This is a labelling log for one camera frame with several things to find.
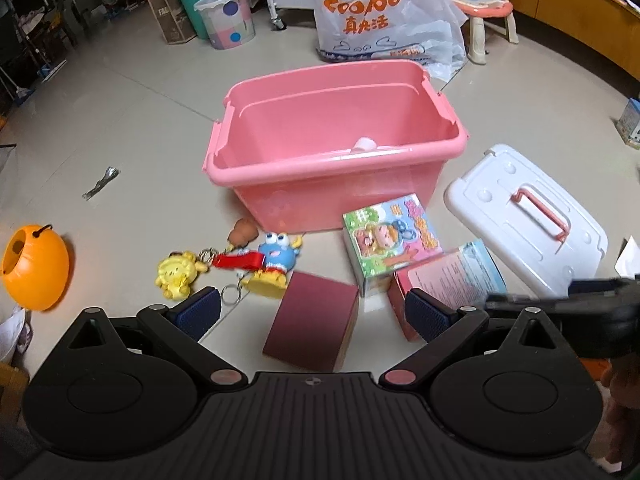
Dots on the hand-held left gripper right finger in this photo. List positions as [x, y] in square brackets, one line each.
[424, 314]

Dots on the maroon box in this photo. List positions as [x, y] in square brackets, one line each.
[312, 322]

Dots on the dark storage shelf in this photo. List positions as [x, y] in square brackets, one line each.
[40, 5]

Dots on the pink plastic storage bin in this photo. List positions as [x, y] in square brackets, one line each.
[350, 195]

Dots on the person's right hand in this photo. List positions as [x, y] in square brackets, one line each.
[625, 410]

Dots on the silver foil wrapper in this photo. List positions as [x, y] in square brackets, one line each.
[102, 182]

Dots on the white crumpled bag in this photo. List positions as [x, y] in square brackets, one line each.
[12, 332]

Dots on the polka dot trash bin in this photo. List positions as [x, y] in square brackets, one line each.
[230, 20]

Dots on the small white pink toy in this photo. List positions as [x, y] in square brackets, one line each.
[362, 145]

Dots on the red box with pale top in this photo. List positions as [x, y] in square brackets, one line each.
[457, 272]

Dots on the white paper sheet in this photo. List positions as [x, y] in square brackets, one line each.
[630, 260]

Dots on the green plastic bin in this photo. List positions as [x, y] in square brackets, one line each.
[192, 5]

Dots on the orange pumpkin bucket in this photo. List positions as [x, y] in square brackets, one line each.
[37, 270]

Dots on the pink toy drawing table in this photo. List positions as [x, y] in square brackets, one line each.
[480, 2]

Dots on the brown cardboard box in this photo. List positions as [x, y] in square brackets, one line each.
[165, 15]

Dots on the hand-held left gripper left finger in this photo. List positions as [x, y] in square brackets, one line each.
[196, 311]

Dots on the white printed plastic bag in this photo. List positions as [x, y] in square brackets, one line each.
[370, 25]

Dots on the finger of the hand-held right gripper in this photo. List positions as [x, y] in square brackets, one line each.
[590, 297]

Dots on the colourful cartoon toy box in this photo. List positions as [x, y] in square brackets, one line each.
[387, 240]

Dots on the wooden cabinet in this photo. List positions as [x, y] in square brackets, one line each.
[575, 5]

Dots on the small blue printed box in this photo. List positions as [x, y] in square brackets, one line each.
[629, 122]

